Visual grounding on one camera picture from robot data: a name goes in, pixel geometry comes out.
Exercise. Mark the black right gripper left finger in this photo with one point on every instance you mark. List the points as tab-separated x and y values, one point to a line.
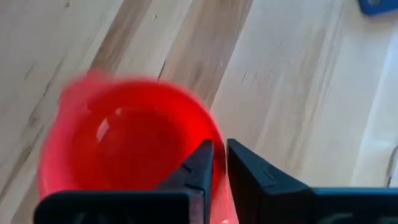
174	205

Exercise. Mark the blue measuring cup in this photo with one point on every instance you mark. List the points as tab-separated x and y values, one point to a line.
385	7

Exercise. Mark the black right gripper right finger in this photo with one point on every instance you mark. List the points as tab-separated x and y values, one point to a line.
267	199

